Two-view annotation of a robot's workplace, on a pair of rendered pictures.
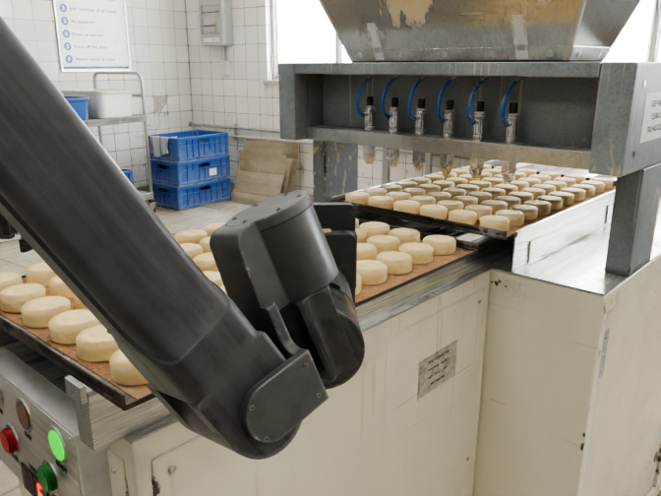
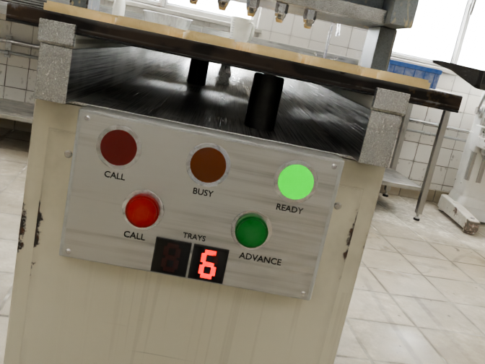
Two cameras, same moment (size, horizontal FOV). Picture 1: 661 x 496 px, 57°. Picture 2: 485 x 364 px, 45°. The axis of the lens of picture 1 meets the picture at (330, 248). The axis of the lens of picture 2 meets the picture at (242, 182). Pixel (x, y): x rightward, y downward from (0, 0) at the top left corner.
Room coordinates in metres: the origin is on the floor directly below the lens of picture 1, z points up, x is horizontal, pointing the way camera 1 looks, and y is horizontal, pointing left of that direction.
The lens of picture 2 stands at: (0.21, 0.68, 0.92)
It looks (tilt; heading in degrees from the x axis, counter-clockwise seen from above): 13 degrees down; 314
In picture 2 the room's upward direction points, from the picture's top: 12 degrees clockwise
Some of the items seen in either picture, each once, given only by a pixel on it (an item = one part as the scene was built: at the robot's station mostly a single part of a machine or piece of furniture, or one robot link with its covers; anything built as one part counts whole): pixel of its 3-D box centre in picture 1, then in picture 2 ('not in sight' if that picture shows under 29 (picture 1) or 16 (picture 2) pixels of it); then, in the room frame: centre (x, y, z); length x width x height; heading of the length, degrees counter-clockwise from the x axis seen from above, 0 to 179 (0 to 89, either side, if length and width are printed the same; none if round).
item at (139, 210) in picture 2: (11, 439); (143, 209); (0.62, 0.37, 0.76); 0.03 x 0.02 x 0.03; 48
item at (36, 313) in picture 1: (46, 311); (208, 45); (0.63, 0.32, 0.91); 0.05 x 0.05 x 0.02
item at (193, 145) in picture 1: (188, 145); not in sight; (5.37, 1.24, 0.50); 0.60 x 0.40 x 0.20; 146
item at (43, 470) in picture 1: (49, 476); (251, 230); (0.55, 0.30, 0.76); 0.03 x 0.02 x 0.03; 48
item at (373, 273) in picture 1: (368, 272); not in sight; (0.77, -0.05, 0.91); 0.05 x 0.05 x 0.02
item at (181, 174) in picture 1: (189, 168); not in sight; (5.37, 1.24, 0.30); 0.60 x 0.40 x 0.20; 144
